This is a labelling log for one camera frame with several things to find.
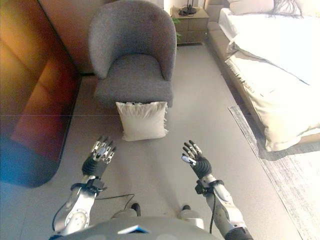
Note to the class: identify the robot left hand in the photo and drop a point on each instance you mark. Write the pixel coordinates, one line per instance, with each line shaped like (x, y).
(96, 165)

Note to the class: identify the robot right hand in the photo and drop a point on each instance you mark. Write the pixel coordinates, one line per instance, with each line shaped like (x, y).
(203, 166)

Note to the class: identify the white fringed cushion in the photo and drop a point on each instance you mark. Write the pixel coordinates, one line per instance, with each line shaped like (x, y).
(142, 121)

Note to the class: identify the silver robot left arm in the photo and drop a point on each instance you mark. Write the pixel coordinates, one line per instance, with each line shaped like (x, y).
(77, 212)

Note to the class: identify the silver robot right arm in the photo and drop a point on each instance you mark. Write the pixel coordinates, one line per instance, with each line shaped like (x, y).
(225, 207)

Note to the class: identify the silver robot left leg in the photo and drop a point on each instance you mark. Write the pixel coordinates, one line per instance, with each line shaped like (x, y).
(127, 212)

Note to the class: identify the grey robot torso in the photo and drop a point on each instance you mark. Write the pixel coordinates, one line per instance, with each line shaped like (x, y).
(130, 230)

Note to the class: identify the grey patterned rug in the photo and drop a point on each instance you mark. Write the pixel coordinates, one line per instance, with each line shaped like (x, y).
(292, 175)

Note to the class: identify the brown wooden wardrobe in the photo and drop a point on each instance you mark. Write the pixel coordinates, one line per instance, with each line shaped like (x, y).
(32, 87)

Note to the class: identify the grey fabric armchair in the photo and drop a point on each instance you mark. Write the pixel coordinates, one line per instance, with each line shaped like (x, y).
(132, 50)

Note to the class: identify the bed with white duvet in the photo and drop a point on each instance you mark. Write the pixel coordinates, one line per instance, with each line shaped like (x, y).
(217, 37)

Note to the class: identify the wooden nightstand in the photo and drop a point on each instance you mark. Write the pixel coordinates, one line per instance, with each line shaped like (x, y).
(193, 25)

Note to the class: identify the green potted plant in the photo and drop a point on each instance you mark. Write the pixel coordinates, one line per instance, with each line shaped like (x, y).
(178, 22)

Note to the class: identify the black lamp base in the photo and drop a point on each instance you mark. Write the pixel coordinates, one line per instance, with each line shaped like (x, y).
(187, 10)

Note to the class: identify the white bed pillow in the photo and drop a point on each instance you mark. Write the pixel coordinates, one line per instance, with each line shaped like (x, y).
(250, 5)

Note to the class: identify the dark patterned throw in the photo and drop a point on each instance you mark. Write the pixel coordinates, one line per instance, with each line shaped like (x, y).
(285, 8)

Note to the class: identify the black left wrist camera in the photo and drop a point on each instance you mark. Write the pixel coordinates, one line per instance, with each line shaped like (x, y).
(98, 185)

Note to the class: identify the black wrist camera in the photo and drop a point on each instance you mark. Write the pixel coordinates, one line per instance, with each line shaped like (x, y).
(200, 188)
(98, 185)

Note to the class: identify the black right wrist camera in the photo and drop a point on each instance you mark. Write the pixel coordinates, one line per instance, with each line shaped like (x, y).
(200, 188)

